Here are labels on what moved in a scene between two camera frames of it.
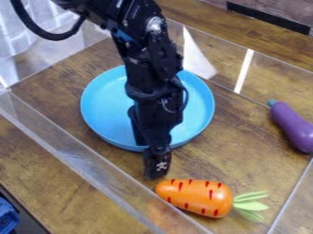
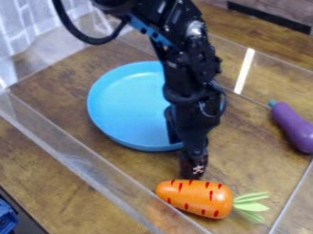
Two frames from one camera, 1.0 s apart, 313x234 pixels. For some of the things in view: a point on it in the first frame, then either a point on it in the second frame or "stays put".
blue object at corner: x=9 y=218 stays put
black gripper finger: x=140 y=138 → x=172 y=126
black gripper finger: x=156 y=163 → x=192 y=159
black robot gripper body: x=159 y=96 → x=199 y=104
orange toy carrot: x=207 y=199 stays put
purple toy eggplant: x=291 y=123 stays put
